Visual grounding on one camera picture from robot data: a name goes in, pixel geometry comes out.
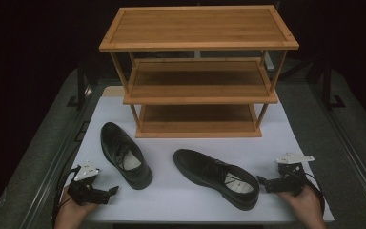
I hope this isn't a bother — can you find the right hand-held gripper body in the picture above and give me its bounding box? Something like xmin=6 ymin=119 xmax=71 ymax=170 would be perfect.
xmin=274 ymin=152 xmax=315 ymax=197

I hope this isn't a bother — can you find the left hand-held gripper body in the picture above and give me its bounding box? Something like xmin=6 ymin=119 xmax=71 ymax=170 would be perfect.
xmin=67 ymin=160 xmax=111 ymax=206

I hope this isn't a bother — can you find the black leather shoe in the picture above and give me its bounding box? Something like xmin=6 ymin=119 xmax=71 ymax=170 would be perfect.
xmin=173 ymin=148 xmax=261 ymax=212
xmin=100 ymin=121 xmax=153 ymax=191

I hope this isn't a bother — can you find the wooden three-tier shoe rack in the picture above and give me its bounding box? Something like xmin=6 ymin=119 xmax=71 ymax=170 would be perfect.
xmin=98 ymin=4 xmax=300 ymax=139

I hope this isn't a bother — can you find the person's left hand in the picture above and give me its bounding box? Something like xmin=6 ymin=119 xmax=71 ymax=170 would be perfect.
xmin=54 ymin=187 xmax=99 ymax=229

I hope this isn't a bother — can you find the person's right hand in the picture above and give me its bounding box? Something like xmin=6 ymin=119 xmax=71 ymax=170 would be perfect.
xmin=277 ymin=185 xmax=327 ymax=229

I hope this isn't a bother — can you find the white table sheet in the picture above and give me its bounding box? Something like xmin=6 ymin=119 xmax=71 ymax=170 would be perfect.
xmin=51 ymin=85 xmax=336 ymax=223

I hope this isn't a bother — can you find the black metal stand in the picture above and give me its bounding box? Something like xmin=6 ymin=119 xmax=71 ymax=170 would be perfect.
xmin=67 ymin=60 xmax=93 ymax=112
xmin=321 ymin=60 xmax=347 ymax=112

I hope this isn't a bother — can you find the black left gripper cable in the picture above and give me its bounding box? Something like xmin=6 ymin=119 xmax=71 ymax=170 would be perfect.
xmin=51 ymin=165 xmax=81 ymax=229

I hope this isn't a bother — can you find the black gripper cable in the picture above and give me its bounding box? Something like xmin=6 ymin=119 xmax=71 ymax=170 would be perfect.
xmin=298 ymin=171 xmax=327 ymax=218
xmin=51 ymin=165 xmax=81 ymax=229

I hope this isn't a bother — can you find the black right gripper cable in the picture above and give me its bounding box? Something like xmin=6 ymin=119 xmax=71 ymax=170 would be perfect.
xmin=298 ymin=171 xmax=327 ymax=218

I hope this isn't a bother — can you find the metal table rail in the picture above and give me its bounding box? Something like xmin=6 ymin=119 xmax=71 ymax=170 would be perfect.
xmin=20 ymin=84 xmax=104 ymax=229
xmin=309 ymin=83 xmax=366 ymax=218

